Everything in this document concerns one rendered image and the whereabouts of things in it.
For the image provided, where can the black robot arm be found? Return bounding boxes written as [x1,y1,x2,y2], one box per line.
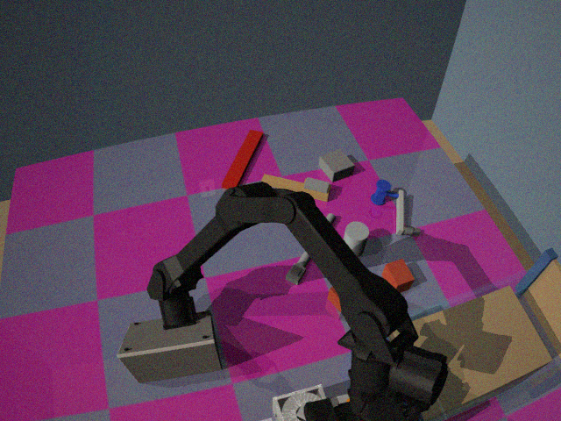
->
[146,182,448,421]

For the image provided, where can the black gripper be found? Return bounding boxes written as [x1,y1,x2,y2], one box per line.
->
[304,369,430,421]

